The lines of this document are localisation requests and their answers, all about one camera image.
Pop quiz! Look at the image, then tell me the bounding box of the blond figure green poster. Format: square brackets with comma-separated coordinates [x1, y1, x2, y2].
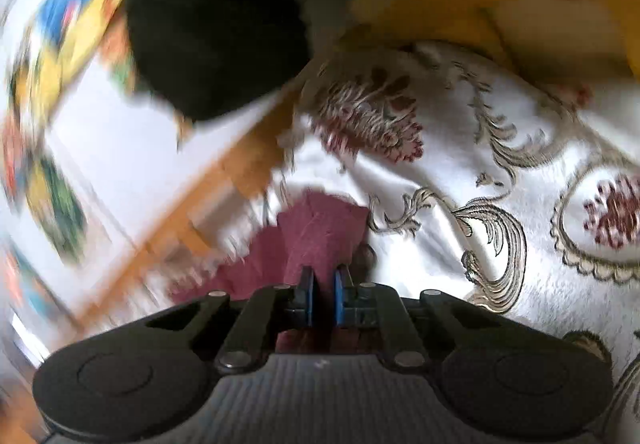
[24, 153, 90, 266]

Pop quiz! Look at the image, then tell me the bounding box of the maroon small garment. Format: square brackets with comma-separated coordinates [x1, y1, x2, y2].
[169, 189, 372, 356]

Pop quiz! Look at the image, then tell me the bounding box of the black yellow pineapple poster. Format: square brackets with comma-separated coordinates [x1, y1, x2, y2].
[9, 0, 128, 125]

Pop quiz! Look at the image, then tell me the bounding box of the white floral bedspread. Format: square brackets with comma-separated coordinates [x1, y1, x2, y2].
[165, 41, 640, 425]

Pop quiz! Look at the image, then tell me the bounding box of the orange haired figure poster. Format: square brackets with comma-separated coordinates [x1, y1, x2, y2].
[0, 114, 32, 211]

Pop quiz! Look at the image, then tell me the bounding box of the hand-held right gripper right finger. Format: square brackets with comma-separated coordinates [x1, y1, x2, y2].
[333, 266, 502, 372]

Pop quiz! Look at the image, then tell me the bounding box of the black cloth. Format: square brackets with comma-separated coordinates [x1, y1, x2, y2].
[125, 0, 323, 123]

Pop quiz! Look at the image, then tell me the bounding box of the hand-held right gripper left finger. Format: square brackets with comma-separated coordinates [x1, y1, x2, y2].
[144, 266, 317, 376]

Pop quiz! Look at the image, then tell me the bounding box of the orange green painted poster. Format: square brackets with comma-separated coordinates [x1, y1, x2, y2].
[102, 16, 143, 97]

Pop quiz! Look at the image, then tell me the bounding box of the orange teal figure poster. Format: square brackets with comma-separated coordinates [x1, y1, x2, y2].
[0, 246, 53, 322]

